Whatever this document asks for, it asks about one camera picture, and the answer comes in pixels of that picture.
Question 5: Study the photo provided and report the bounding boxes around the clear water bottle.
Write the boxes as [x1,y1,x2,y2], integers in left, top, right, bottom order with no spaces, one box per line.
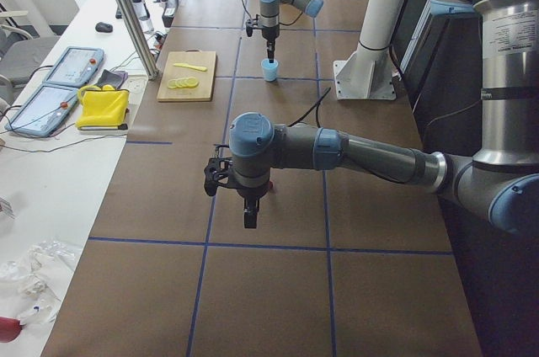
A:
[131,0,154,34]

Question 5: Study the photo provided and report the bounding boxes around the light blue cup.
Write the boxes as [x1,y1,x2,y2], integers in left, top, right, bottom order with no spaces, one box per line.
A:
[260,58,280,82]

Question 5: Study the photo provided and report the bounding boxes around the yellow plastic knife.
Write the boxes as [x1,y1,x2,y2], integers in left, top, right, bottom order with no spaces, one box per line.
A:
[173,62,208,72]

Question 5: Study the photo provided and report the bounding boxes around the lower teach pendant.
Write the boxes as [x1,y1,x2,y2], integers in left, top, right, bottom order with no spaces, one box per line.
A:
[4,83,78,138]

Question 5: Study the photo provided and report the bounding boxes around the lemon slice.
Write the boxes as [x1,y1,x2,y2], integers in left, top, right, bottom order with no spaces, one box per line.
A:
[168,79,179,89]
[178,77,191,87]
[171,78,185,88]
[185,77,199,86]

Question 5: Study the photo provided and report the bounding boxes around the top lemon slice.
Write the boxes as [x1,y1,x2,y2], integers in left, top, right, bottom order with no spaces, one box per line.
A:
[185,77,199,86]

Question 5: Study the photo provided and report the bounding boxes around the upper teach pendant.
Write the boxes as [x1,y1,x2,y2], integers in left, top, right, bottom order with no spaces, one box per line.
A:
[44,46,104,88]

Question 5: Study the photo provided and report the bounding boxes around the yellow cloth bag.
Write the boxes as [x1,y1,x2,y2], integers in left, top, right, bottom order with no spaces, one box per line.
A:
[75,84,130,131]

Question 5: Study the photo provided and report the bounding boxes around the crumpled plastic bags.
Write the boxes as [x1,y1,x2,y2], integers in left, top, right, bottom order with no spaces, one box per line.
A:
[1,239,83,325]

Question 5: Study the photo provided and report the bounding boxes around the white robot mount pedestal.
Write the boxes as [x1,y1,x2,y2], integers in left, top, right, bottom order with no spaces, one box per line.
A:
[334,0,404,100]

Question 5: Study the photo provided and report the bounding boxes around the black computer mouse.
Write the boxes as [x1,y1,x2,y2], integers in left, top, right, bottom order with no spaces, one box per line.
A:
[94,22,114,34]

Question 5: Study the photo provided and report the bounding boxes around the grey pouch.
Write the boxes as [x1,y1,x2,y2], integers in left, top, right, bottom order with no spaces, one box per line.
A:
[96,70,129,89]

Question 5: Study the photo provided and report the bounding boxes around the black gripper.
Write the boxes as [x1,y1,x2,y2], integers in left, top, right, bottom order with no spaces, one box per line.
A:
[237,182,270,229]
[262,25,279,63]

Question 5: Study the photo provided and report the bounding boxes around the front lemon slice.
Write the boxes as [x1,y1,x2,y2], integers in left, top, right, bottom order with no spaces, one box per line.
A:
[168,79,179,89]

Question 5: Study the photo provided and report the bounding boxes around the aluminium frame post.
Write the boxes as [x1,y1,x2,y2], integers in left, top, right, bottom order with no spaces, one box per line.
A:
[115,0,159,80]

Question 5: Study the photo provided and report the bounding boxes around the bamboo cutting board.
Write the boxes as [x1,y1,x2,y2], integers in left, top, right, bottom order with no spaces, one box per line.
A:
[157,51,216,103]

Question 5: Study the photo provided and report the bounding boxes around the red object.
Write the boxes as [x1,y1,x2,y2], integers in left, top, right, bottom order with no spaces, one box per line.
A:
[0,317,23,343]

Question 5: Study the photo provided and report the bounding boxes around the teach pendant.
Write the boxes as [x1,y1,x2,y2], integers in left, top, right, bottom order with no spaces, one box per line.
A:
[44,46,104,88]
[4,83,78,138]

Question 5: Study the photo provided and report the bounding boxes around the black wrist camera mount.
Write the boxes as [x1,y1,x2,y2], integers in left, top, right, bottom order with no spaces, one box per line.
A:
[245,14,262,37]

